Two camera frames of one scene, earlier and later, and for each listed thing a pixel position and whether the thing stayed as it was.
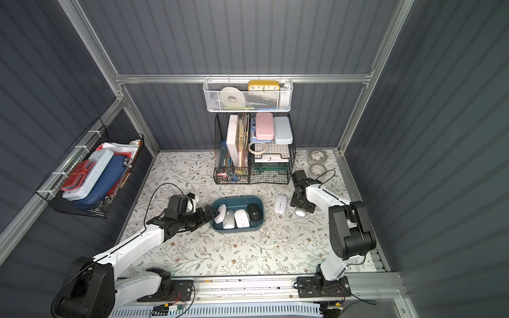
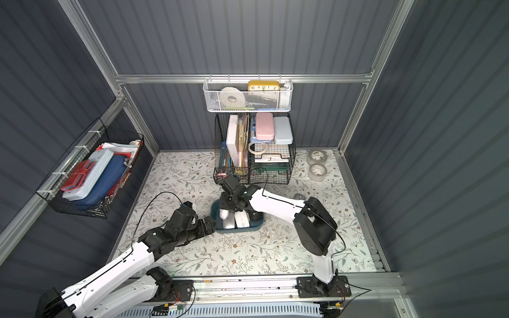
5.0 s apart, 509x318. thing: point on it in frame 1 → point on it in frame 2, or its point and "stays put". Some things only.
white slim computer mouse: x=228 y=220 stays put
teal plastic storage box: x=238 y=203 stays put
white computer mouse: x=242 y=218 stays put
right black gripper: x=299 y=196 → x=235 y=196
